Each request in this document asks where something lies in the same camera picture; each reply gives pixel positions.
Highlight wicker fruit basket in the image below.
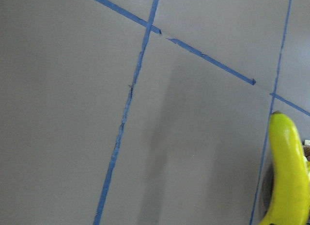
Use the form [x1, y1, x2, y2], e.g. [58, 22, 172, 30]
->
[303, 142, 310, 162]

